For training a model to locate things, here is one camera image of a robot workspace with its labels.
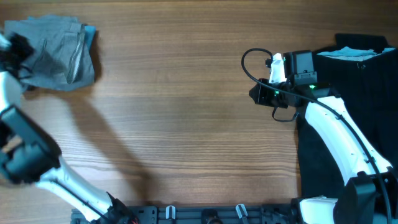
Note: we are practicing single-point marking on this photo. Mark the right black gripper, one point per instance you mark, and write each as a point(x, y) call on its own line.
point(260, 93)

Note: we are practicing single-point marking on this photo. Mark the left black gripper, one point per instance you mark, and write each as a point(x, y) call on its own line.
point(15, 43)

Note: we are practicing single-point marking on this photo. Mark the grey cotton shorts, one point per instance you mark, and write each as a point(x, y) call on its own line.
point(61, 59)

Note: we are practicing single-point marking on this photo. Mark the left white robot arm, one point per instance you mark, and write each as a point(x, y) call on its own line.
point(38, 159)

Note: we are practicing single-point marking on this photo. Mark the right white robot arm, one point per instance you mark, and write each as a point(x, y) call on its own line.
point(370, 181)

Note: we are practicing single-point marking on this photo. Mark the folded blue denim shorts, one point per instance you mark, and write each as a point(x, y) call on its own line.
point(89, 30)

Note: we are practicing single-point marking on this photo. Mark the black shorts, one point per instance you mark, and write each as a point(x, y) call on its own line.
point(369, 90)

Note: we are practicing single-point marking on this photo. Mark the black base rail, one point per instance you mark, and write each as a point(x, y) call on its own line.
point(261, 214)

